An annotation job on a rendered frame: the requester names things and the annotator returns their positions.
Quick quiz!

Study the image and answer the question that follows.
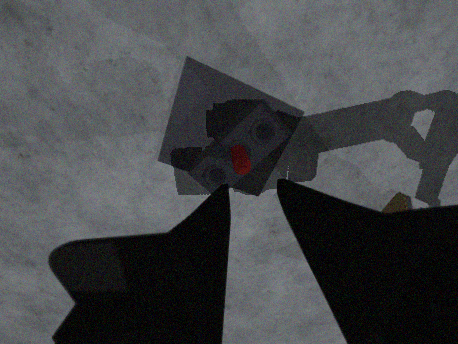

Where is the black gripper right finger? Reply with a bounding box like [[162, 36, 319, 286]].
[[277, 178, 458, 344]]

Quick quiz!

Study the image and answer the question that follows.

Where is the dark red peg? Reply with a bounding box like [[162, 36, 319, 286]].
[[231, 145, 251, 175]]

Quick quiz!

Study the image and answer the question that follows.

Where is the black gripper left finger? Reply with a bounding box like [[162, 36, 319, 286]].
[[48, 184, 231, 344]]

